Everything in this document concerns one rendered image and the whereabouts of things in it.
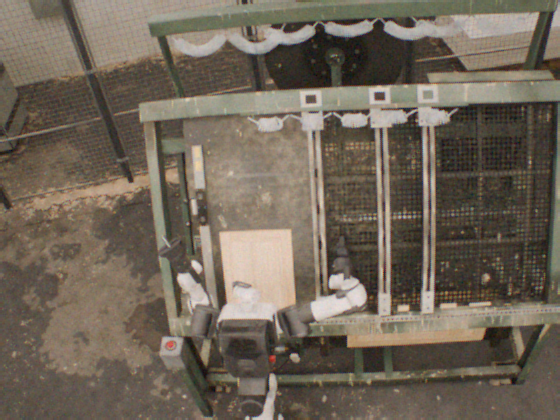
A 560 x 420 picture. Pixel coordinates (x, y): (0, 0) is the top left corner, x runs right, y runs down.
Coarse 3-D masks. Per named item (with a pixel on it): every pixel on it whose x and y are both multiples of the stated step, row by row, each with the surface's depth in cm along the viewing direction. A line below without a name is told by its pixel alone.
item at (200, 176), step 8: (192, 152) 277; (200, 152) 276; (200, 160) 277; (200, 176) 279; (200, 184) 280; (208, 208) 286; (208, 216) 285; (208, 232) 286; (208, 240) 287; (208, 248) 288; (208, 256) 289; (208, 264) 290; (208, 272) 291; (208, 280) 292; (216, 280) 295; (208, 288) 293; (216, 288) 294; (216, 296) 294; (216, 304) 295
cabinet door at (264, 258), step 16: (224, 240) 288; (240, 240) 287; (256, 240) 286; (272, 240) 285; (288, 240) 284; (224, 256) 290; (240, 256) 289; (256, 256) 288; (272, 256) 287; (288, 256) 286; (224, 272) 292; (240, 272) 291; (256, 272) 290; (272, 272) 289; (288, 272) 288; (256, 288) 292; (272, 288) 291; (288, 288) 290; (288, 304) 292
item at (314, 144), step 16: (304, 96) 257; (320, 96) 256; (304, 112) 259; (320, 112) 258; (304, 128) 261; (320, 128) 260; (320, 144) 265; (320, 160) 267; (320, 176) 269; (320, 192) 271; (320, 208) 272; (320, 224) 277; (320, 240) 280; (320, 256) 282; (320, 272) 284; (320, 288) 285
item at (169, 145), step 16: (336, 128) 274; (352, 128) 272; (496, 128) 263; (176, 144) 285; (192, 240) 300; (192, 256) 299; (336, 256) 288; (400, 256) 284; (448, 256) 281; (464, 256) 280; (480, 256) 279
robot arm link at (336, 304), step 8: (352, 280) 240; (344, 288) 236; (352, 288) 234; (328, 296) 239; (336, 296) 234; (344, 296) 233; (312, 304) 238; (320, 304) 236; (328, 304) 235; (336, 304) 233; (344, 304) 233; (320, 312) 235; (328, 312) 235; (336, 312) 235; (344, 312) 235; (352, 312) 234
